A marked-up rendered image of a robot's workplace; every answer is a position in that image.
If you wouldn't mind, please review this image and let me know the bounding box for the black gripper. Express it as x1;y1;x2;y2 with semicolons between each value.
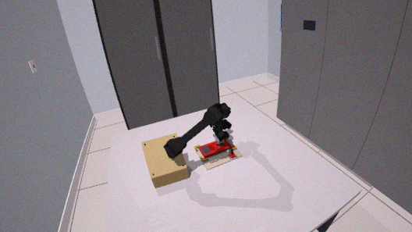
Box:
210;121;229;141

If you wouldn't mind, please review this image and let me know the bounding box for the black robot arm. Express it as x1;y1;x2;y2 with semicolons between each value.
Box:
163;102;232;159

